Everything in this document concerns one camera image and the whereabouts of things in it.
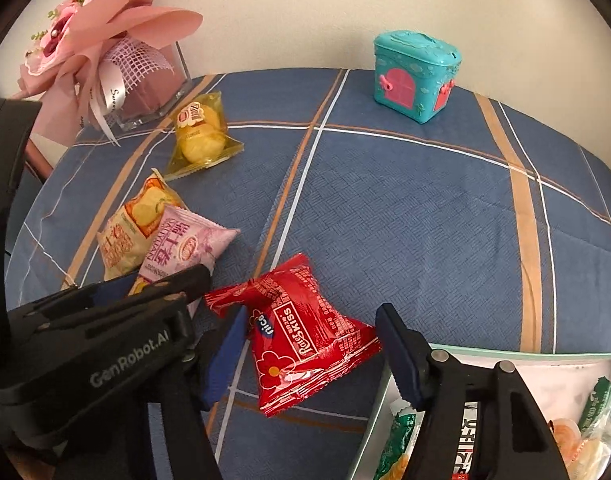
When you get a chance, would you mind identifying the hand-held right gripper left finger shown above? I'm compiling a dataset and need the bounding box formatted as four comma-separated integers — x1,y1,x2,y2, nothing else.
60,305,249,480

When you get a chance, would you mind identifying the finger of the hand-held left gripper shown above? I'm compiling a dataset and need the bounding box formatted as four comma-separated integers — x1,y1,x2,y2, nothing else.
88,265,212,322
8,275,142,322

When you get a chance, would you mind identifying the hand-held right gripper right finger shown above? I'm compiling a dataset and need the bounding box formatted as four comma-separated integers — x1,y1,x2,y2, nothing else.
375,303,571,480

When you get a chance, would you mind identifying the pink snack packet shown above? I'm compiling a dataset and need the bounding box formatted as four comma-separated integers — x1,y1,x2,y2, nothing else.
129,204,241,311

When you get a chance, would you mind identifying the red snack packet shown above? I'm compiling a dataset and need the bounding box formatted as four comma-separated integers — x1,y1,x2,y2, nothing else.
204,253,382,418

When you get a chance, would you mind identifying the white box with green rim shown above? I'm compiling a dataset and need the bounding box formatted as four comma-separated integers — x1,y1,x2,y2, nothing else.
353,342,611,480

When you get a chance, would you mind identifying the orange snack packet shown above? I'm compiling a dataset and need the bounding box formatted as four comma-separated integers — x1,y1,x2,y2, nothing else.
96,169,186,281

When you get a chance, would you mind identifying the blue plaid tablecloth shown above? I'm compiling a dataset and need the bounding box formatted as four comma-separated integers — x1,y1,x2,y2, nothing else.
5,67,611,480

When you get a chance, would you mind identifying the clear yellow snack packet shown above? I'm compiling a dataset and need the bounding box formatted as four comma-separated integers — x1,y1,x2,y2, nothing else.
164,91,245,182

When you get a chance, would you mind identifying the square glass vase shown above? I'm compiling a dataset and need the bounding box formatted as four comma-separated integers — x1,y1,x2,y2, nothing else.
85,40,193,133

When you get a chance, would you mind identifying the green snack packet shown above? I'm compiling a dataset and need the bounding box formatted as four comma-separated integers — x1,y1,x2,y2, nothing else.
580,377,611,441

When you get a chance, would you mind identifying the pink flower bouquet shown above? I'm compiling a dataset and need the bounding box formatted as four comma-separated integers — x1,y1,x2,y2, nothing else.
19,0,203,148

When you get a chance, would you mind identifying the teal toy house box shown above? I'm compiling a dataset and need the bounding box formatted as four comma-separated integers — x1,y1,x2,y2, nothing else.
373,30,461,124

